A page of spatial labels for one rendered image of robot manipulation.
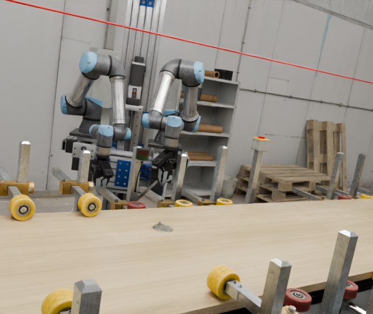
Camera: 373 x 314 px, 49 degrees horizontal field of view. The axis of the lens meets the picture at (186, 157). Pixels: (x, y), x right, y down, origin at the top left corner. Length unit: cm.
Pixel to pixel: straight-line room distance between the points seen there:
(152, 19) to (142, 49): 21
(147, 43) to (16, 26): 185
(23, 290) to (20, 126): 342
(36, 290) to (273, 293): 58
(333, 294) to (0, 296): 82
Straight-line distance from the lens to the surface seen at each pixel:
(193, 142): 539
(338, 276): 115
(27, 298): 111
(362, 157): 310
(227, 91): 532
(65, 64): 451
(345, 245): 112
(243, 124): 590
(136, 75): 275
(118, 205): 192
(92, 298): 71
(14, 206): 154
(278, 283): 96
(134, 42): 286
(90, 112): 268
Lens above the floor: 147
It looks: 10 degrees down
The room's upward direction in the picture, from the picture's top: 9 degrees clockwise
